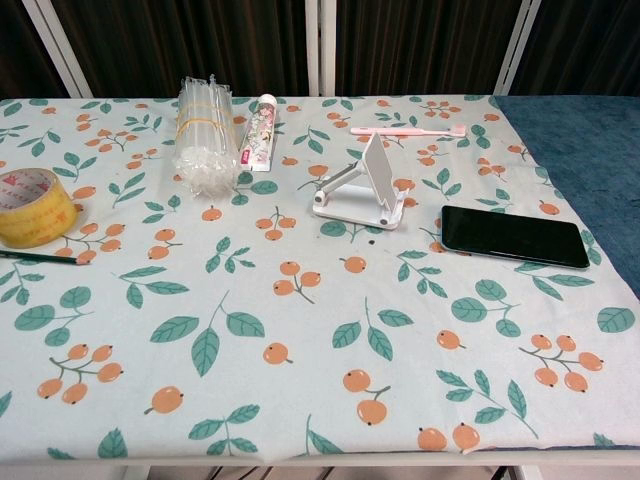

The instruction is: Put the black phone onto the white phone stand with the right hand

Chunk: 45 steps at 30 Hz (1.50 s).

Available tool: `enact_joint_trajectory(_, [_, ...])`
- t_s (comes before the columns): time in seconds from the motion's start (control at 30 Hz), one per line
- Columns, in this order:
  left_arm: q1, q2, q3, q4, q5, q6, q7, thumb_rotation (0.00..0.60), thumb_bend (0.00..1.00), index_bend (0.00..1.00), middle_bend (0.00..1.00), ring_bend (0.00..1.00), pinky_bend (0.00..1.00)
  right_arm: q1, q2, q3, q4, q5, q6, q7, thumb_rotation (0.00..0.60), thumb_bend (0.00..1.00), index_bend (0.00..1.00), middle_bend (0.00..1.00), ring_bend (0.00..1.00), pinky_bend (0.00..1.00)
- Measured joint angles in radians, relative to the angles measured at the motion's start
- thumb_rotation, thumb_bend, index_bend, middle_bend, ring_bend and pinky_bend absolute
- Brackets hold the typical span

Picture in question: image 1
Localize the yellow packing tape roll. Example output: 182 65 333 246
0 167 79 249

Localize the blue cloth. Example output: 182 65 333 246
489 94 640 301

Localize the pink toothbrush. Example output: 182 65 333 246
349 124 468 137

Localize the white folding screen frame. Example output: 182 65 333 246
22 0 544 99

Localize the black smartphone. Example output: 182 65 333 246
440 204 592 270

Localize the bundle of clear straws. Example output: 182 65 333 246
172 73 240 197

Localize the fruit and leaf tablecloth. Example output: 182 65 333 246
0 94 640 459

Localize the floral toothpaste tube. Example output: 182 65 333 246
238 94 278 174

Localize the white folding phone stand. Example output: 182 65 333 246
312 131 405 232

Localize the green pencil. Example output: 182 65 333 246
0 249 84 266

